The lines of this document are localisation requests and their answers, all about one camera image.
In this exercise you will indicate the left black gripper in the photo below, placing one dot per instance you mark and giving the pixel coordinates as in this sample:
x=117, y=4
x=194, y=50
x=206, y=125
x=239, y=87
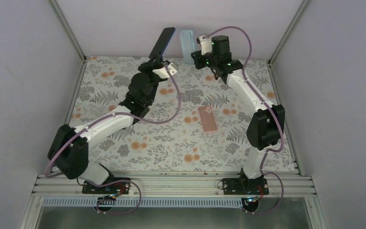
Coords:
x=144, y=67

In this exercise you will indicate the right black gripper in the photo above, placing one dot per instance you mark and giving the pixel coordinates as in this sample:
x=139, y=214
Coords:
x=197, y=56

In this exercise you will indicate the black phone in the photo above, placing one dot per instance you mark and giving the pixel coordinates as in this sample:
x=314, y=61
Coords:
x=162, y=43

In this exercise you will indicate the light blue phone case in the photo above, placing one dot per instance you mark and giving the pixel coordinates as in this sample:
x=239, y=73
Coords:
x=187, y=45

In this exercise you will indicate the pink phone case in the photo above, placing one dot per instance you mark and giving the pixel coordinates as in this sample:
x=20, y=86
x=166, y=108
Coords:
x=207, y=118

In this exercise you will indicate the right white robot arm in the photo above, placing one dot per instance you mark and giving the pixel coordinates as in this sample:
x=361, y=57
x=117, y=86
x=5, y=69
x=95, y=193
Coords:
x=266, y=128

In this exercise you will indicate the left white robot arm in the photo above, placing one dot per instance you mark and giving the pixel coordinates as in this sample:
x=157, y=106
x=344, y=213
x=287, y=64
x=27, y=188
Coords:
x=69, y=151

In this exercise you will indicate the floral patterned table mat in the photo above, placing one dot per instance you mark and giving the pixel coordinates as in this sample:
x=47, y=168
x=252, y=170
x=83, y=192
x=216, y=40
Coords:
x=173, y=139

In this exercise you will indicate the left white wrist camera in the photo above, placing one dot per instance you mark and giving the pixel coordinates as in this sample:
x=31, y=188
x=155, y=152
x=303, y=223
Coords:
x=165, y=72

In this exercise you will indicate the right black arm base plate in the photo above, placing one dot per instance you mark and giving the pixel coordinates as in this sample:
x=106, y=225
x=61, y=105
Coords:
x=238, y=186

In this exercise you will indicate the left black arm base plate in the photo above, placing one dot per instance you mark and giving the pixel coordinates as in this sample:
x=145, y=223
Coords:
x=114, y=186

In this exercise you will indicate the aluminium mounting rail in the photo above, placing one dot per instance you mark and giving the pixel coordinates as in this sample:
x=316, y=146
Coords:
x=179, y=184

